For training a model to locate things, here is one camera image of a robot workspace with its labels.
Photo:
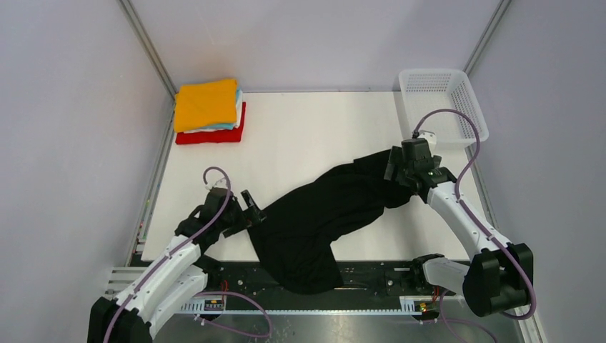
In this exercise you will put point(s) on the red folded t-shirt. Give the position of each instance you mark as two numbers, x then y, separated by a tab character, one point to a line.
220	136

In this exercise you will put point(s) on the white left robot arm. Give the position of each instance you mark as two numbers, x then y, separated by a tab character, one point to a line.
181	271

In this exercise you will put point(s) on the orange folded t-shirt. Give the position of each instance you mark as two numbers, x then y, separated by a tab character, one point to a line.
199	105

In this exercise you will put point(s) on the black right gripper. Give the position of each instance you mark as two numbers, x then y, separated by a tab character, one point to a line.
396	158

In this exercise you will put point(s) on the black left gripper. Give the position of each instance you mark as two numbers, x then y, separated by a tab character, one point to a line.
252	214

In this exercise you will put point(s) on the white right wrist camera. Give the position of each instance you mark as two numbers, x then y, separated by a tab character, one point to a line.
429	137

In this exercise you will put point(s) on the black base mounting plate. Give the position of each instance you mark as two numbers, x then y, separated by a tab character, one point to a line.
350	286

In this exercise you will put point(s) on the white plastic basket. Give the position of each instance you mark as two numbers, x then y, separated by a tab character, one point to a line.
427	90

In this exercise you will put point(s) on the black t-shirt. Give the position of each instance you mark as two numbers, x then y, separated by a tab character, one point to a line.
301	225

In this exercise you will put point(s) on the white folded t-shirt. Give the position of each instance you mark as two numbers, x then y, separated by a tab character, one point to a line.
225	126

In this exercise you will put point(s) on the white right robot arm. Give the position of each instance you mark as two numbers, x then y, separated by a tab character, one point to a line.
498	278

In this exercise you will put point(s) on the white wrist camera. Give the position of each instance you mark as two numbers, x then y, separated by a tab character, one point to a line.
429	137
221	183

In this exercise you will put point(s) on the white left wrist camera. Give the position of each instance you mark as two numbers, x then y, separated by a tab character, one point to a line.
221	183

